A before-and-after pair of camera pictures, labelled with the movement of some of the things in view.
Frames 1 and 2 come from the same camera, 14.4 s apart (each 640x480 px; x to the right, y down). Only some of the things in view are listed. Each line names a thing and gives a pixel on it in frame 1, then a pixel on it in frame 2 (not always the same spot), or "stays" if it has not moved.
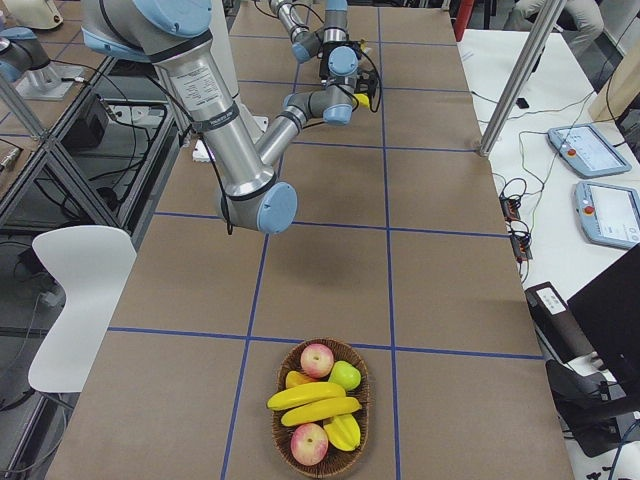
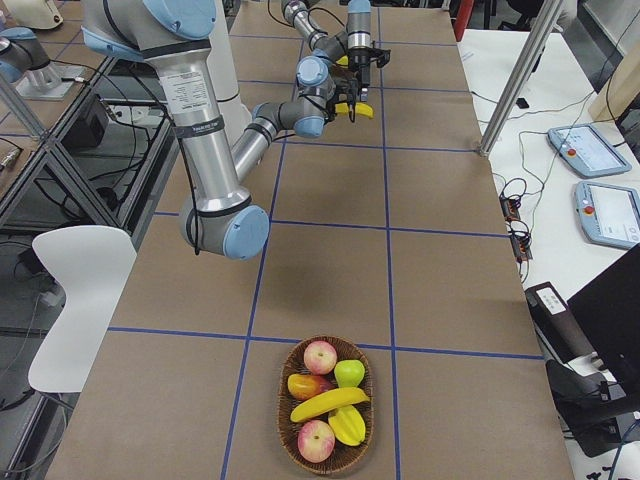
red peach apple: (317, 359) stays
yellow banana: (305, 394) -> (361, 108)
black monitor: (607, 306) stays
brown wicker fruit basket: (320, 427) stays
